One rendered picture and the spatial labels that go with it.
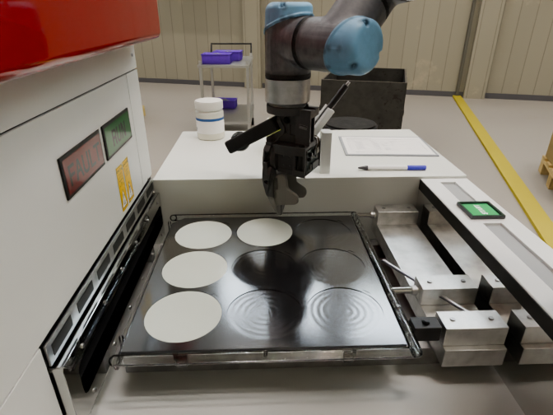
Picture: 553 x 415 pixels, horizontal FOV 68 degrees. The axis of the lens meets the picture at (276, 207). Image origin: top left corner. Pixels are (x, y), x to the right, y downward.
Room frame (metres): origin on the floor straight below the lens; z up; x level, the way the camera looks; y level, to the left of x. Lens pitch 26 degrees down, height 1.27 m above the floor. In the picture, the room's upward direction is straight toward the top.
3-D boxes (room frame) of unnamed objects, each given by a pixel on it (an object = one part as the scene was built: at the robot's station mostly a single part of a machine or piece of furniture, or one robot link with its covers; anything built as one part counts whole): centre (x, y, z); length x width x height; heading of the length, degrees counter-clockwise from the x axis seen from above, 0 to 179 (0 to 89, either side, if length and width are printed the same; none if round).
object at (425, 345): (0.42, -0.04, 0.84); 0.50 x 0.02 x 0.03; 92
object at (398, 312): (0.54, -0.16, 0.90); 0.38 x 0.01 x 0.01; 2
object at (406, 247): (0.56, -0.24, 0.87); 0.36 x 0.08 x 0.03; 2
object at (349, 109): (4.23, -0.90, 0.34); 1.01 x 0.82 x 0.68; 168
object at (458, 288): (0.49, -0.25, 0.89); 0.08 x 0.03 x 0.03; 92
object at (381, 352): (0.36, 0.01, 0.90); 0.37 x 0.01 x 0.01; 92
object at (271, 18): (0.70, -0.02, 1.22); 0.09 x 0.08 x 0.11; 42
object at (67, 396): (0.51, 0.23, 0.89); 0.44 x 0.02 x 0.10; 2
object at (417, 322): (0.41, -0.19, 0.90); 0.04 x 0.02 x 0.03; 92
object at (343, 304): (0.54, 0.02, 0.90); 0.34 x 0.34 x 0.01; 2
